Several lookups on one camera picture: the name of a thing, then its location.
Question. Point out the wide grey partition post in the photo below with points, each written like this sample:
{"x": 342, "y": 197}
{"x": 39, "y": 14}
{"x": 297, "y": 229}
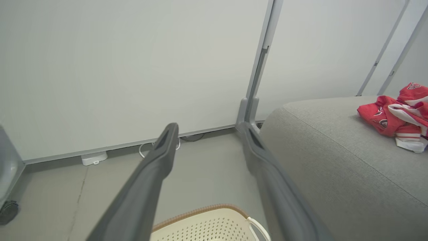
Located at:
{"x": 264, "y": 50}

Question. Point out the red clothing item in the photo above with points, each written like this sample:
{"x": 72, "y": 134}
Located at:
{"x": 388, "y": 117}

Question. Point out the cream perforated laundry basket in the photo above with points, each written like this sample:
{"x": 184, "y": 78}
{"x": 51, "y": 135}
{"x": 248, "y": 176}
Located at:
{"x": 207, "y": 227}

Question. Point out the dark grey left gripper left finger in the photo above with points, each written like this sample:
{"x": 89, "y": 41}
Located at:
{"x": 140, "y": 194}

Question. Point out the grey fabric sofa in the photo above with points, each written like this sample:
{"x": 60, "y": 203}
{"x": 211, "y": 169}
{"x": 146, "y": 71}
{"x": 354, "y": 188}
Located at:
{"x": 334, "y": 167}

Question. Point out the white power adapter box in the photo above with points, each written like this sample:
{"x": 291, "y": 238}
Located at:
{"x": 94, "y": 157}

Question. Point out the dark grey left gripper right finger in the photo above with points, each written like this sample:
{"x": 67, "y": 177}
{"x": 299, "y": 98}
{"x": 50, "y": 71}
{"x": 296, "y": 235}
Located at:
{"x": 277, "y": 194}

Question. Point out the black caster wheel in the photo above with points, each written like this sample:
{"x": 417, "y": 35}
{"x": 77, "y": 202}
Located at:
{"x": 8, "y": 212}

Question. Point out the thin grey partition post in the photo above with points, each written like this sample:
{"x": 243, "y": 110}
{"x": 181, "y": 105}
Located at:
{"x": 403, "y": 50}
{"x": 383, "y": 50}

